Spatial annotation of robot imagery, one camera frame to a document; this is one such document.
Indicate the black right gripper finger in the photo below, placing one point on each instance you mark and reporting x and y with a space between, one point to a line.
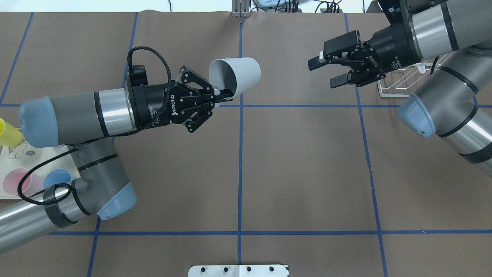
317 62
341 80

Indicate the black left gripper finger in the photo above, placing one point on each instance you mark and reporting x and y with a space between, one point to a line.
220 101
223 93

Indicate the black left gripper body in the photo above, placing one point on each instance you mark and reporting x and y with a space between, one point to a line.
153 104

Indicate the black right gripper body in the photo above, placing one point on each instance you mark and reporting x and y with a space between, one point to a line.
390 49

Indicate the grey plastic cup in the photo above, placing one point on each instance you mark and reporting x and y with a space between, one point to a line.
235 74

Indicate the yellow plastic cup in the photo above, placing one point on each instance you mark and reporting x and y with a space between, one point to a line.
9 135

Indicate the pink plastic cup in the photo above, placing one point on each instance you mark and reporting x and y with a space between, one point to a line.
10 181

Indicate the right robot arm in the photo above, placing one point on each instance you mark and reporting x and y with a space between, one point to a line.
443 104

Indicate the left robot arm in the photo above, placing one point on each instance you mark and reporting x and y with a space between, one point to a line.
86 124

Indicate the light blue plastic cup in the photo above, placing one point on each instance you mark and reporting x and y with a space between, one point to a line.
57 176

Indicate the cream plastic tray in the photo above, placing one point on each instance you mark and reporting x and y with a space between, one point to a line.
16 162

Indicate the white wire cup rack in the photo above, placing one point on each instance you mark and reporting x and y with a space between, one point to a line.
402 82

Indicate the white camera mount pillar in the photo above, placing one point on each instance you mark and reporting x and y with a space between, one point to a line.
251 270

